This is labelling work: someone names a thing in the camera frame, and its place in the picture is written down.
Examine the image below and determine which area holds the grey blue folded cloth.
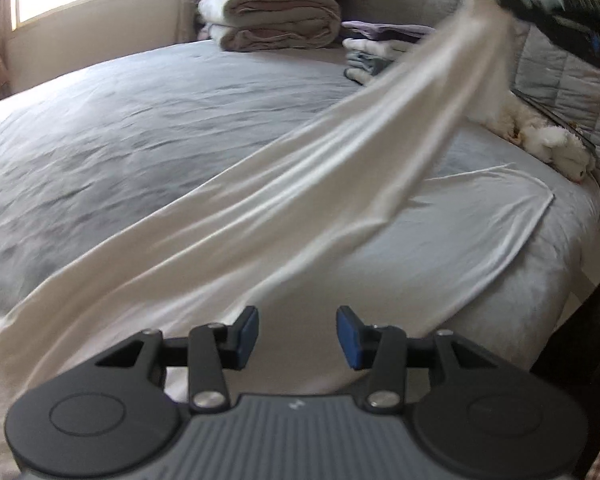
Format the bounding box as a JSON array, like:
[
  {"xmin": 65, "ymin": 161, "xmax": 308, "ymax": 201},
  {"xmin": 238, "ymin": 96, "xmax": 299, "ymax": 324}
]
[{"xmin": 344, "ymin": 52, "xmax": 406, "ymax": 86}]

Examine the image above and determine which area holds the purple folded cloth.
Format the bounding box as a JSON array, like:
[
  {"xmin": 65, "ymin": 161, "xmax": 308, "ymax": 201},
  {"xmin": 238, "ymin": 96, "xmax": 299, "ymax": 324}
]
[{"xmin": 341, "ymin": 20, "xmax": 433, "ymax": 42}]

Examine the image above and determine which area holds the bed with grey sheet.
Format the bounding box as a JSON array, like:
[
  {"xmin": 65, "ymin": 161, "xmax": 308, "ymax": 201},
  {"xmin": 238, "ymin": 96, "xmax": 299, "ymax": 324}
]
[{"xmin": 0, "ymin": 40, "xmax": 600, "ymax": 411}]

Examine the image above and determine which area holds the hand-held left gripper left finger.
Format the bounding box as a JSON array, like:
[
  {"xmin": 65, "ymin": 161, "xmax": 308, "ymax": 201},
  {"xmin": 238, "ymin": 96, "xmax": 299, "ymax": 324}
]
[{"xmin": 95, "ymin": 306, "xmax": 260, "ymax": 415}]

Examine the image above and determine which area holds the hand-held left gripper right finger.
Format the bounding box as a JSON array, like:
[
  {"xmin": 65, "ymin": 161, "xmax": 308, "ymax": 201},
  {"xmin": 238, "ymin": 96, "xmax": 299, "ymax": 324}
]
[{"xmin": 336, "ymin": 306, "xmax": 501, "ymax": 416}]

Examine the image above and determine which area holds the white plush toy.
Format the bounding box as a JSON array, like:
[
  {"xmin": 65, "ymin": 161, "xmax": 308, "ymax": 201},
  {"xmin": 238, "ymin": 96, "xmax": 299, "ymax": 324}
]
[{"xmin": 467, "ymin": 92, "xmax": 597, "ymax": 182}]

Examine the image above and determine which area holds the grey quilted headboard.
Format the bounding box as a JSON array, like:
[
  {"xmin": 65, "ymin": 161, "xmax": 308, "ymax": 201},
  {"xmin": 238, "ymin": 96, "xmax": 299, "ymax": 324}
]
[{"xmin": 310, "ymin": 0, "xmax": 600, "ymax": 181}]

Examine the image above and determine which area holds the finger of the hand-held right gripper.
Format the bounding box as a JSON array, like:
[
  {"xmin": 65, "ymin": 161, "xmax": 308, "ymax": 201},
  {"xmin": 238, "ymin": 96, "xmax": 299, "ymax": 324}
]
[{"xmin": 499, "ymin": 0, "xmax": 551, "ymax": 23}]

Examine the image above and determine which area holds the white folded cloth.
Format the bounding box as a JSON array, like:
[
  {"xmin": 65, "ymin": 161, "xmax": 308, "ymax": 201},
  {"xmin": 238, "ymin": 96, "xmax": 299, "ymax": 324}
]
[{"xmin": 342, "ymin": 37, "xmax": 421, "ymax": 57}]

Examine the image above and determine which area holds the folded beige grey quilt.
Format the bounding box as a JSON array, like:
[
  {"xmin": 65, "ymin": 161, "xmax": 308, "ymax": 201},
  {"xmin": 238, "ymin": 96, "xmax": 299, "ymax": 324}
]
[{"xmin": 197, "ymin": 0, "xmax": 342, "ymax": 52}]

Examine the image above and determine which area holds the grey curtain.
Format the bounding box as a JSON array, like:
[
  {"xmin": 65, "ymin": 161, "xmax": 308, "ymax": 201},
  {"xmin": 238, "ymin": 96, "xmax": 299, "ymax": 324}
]
[{"xmin": 172, "ymin": 0, "xmax": 216, "ymax": 43}]

